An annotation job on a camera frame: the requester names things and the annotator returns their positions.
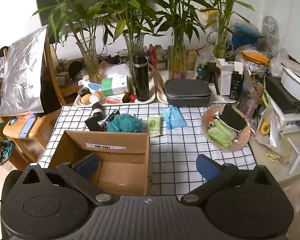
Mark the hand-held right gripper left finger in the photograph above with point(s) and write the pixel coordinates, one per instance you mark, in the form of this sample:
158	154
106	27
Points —
86	165

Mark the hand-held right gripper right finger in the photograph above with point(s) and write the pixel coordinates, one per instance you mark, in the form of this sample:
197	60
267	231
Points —
207	168

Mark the cardboard box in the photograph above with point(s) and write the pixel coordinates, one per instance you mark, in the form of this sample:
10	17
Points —
120	172

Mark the black cloth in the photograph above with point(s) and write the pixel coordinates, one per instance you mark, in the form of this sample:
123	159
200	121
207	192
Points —
95	124

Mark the black roll with white band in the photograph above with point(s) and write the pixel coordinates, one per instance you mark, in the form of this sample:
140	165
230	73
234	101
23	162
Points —
97	110

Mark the teal bath loofah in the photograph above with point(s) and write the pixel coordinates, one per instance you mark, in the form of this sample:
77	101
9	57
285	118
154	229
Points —
125	123

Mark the blue tissue packet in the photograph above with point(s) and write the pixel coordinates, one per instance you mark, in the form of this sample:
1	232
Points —
173	118

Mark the green wet wipes packet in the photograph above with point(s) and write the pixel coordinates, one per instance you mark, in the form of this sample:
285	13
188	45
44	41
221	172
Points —
153	126

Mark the green packets bundle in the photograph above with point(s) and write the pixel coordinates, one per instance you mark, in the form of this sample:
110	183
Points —
221	133

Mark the black white checked tablecloth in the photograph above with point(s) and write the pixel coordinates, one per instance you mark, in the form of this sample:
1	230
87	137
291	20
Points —
177	145

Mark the black pouch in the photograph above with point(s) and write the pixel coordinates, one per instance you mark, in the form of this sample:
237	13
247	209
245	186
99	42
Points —
233	118

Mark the wooden stool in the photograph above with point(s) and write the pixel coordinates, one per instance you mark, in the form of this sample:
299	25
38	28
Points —
37	135

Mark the jar with white lid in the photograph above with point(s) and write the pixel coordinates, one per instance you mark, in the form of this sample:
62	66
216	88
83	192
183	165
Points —
97	97

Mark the smartphone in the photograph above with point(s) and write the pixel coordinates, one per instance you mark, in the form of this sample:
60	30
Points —
27	128

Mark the yellow tape measure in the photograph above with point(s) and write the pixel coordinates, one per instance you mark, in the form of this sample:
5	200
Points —
265	127

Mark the red white flat box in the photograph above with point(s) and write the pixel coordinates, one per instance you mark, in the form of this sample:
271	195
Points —
115	100

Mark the grey zip case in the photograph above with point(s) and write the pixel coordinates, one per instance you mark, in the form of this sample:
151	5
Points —
187	91

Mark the white blue spray bottle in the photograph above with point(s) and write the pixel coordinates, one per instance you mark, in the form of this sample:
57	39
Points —
91	85

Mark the teal black bag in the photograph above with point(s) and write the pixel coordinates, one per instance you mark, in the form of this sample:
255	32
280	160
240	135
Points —
5	152

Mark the green white tissue box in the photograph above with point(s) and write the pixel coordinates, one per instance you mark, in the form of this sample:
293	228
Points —
115	85

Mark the black carton box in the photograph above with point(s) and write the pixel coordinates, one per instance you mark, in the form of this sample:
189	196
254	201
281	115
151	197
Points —
236	85

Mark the white carton box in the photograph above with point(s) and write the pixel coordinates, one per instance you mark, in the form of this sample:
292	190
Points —
226	77

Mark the black mini tripod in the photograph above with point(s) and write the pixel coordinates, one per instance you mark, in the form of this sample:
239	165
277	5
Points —
213	75

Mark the striped ribbon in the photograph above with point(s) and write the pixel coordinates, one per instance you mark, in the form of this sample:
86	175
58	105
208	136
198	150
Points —
252	85

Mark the white shelf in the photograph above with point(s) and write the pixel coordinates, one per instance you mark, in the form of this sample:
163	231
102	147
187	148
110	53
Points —
290	121

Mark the teal figurine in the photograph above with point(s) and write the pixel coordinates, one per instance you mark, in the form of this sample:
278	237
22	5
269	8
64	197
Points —
202	72

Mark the brown paper bag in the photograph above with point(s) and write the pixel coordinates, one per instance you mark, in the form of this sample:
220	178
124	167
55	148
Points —
102	70

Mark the white plastic bag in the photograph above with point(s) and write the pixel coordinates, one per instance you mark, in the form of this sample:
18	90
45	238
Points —
118	70

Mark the black thermos bottle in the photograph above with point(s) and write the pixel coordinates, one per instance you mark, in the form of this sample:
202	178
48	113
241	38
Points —
141	80

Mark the black electronics box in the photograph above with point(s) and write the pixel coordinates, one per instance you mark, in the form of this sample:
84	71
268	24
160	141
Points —
280	92

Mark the bamboo plant in glass vase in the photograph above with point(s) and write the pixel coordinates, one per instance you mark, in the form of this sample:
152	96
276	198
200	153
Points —
90	60
135	42
221	42
177	55

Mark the wooden chair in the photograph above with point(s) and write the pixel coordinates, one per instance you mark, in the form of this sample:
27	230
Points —
51	65

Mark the silver foil sheet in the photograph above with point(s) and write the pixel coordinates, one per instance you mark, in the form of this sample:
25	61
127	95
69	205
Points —
22	72

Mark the yellow cloth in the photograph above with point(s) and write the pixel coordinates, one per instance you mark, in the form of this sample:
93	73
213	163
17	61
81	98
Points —
255	57

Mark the white round container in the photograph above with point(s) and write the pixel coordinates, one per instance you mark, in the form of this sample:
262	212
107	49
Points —
296	80

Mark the blue bag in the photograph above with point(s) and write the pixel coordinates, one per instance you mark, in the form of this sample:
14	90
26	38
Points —
245	36

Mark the clear plastic bag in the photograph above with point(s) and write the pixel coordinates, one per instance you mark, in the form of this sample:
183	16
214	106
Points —
272	30

